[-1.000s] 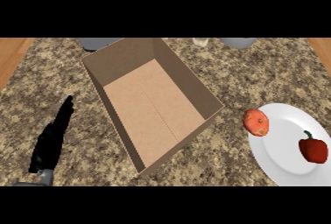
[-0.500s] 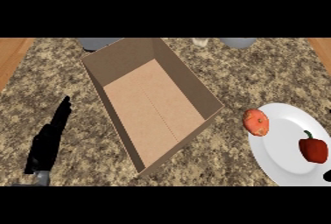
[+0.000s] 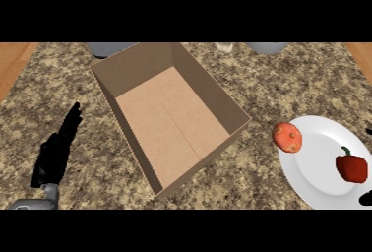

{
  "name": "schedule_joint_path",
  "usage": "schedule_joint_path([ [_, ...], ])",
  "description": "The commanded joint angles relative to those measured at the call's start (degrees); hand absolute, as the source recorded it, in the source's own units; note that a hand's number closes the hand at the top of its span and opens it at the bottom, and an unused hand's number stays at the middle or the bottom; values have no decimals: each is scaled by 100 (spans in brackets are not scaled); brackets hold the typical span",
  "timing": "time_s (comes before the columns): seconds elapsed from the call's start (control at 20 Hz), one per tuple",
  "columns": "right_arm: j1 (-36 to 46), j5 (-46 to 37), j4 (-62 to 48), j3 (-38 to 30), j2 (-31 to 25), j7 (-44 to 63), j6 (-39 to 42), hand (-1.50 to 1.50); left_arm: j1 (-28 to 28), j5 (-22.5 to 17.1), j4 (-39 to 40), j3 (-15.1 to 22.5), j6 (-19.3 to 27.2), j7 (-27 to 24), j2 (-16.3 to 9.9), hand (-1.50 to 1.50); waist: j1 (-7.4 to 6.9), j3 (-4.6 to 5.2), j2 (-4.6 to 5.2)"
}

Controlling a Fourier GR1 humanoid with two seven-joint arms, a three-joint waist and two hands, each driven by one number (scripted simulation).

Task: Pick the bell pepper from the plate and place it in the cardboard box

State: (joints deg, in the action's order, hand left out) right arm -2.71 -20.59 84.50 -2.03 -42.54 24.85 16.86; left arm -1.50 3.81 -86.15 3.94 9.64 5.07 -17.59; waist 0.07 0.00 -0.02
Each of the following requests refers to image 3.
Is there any open cardboard box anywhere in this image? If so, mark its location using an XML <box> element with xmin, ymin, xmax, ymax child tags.
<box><xmin>89</xmin><ymin>42</ymin><xmax>252</xmax><ymax>200</ymax></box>

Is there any small white object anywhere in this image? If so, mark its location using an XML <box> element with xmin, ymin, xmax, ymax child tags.
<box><xmin>215</xmin><ymin>42</ymin><xmax>235</xmax><ymax>53</ymax></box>

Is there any orange red tomato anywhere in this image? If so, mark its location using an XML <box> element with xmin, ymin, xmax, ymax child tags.
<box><xmin>272</xmin><ymin>122</ymin><xmax>304</xmax><ymax>154</ymax></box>

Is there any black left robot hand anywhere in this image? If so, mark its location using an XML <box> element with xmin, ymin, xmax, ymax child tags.
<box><xmin>29</xmin><ymin>101</ymin><xmax>83</xmax><ymax>189</ymax></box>

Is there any grey rounded object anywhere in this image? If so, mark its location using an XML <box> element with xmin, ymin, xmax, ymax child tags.
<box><xmin>245</xmin><ymin>42</ymin><xmax>291</xmax><ymax>55</ymax></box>
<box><xmin>87</xmin><ymin>42</ymin><xmax>140</xmax><ymax>59</ymax></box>

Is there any white round plate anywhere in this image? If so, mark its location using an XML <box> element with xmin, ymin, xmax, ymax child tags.
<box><xmin>277</xmin><ymin>114</ymin><xmax>372</xmax><ymax>211</ymax></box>

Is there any red bell pepper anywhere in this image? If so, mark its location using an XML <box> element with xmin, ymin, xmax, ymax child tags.
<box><xmin>334</xmin><ymin>146</ymin><xmax>369</xmax><ymax>184</ymax></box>

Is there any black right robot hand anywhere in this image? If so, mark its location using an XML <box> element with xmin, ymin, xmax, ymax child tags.
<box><xmin>357</xmin><ymin>127</ymin><xmax>372</xmax><ymax>207</ymax></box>

